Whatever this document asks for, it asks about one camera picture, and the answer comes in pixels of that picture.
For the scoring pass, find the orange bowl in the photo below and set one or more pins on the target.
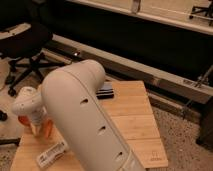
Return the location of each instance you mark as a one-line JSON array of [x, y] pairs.
[[24, 120]]

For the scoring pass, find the white plastic bottle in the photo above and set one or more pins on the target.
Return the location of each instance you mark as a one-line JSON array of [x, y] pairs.
[[49, 156]]

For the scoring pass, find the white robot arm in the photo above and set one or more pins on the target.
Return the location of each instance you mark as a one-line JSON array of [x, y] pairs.
[[68, 96]]

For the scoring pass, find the black striped small box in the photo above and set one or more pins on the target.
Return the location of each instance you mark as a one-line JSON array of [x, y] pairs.
[[106, 91]]

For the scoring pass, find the office chair base background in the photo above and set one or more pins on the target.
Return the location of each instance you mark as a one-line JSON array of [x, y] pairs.
[[203, 12]]

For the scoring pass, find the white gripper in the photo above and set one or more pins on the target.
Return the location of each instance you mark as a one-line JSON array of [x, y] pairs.
[[37, 120]]

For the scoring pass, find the black office chair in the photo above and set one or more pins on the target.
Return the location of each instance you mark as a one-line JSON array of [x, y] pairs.
[[21, 40]]

